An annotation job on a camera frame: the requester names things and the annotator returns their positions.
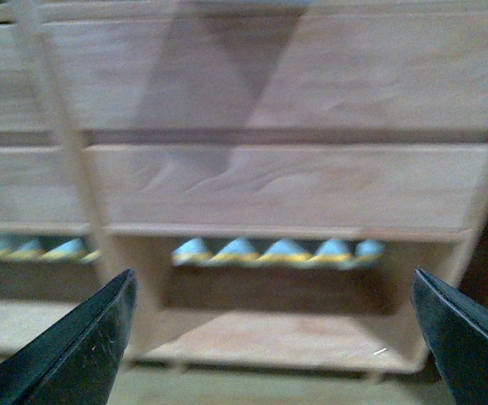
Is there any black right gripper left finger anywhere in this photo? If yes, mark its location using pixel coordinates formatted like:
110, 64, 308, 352
0, 269, 138, 404

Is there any blue yellow striped object left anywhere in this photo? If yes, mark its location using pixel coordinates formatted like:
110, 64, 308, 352
0, 235, 100, 264

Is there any light wooden bookshelf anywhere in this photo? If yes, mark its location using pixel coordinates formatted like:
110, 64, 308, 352
0, 1, 488, 376

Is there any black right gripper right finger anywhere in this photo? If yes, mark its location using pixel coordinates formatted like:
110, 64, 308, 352
411, 268, 488, 404

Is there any blue yellow striped object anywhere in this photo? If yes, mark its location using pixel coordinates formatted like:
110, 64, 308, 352
171, 237, 386, 271
0, 235, 100, 264

